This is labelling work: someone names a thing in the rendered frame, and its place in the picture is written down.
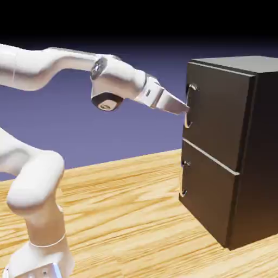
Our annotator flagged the curved silver door handle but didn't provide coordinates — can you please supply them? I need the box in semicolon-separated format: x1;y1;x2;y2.
179;160;191;198
184;83;198;129

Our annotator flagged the dark cabinet door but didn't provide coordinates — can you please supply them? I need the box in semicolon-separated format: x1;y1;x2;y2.
182;62;256;173
178;138;241;248

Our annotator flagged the dark wooden cabinet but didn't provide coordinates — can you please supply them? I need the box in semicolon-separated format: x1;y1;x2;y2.
178;55;278;251

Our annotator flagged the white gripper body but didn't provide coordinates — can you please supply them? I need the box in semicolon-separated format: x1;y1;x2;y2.
155;88;191;115

